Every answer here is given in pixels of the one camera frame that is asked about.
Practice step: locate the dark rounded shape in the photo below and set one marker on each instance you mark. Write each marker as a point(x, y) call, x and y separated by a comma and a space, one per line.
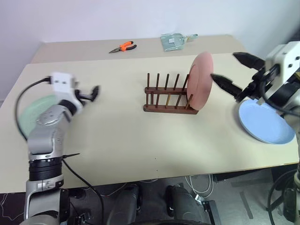
point(124, 206)
point(181, 204)

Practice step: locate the pink plate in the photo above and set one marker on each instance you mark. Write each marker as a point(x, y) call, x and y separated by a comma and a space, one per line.
point(200, 80)

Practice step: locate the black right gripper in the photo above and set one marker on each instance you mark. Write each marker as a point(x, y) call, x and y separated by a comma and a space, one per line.
point(254, 90)

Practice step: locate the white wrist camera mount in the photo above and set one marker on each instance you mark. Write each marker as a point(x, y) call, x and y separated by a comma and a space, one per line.
point(61, 84)
point(284, 56)

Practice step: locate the blue plate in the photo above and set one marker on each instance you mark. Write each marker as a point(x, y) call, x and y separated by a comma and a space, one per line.
point(264, 123)

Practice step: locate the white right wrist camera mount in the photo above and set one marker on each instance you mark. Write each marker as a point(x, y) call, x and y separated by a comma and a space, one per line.
point(284, 56)

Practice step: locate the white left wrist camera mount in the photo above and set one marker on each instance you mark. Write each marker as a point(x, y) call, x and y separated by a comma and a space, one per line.
point(61, 84)

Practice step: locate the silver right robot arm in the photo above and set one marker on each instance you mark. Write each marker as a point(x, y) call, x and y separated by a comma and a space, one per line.
point(291, 103)

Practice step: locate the green plate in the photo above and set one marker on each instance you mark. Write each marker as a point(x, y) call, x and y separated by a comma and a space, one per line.
point(29, 114)

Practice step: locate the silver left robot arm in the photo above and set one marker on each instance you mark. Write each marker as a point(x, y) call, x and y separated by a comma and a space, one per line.
point(44, 138)

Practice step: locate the wooden dish rack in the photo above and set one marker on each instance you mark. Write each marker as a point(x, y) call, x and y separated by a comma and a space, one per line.
point(167, 104)

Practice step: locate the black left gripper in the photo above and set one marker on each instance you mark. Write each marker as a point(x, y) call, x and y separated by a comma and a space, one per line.
point(82, 96)

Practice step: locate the translucent green plastic packet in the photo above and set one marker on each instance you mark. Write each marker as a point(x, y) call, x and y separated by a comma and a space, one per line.
point(173, 42)

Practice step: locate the black table frame bar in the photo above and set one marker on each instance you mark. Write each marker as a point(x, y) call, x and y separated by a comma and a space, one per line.
point(223, 177)

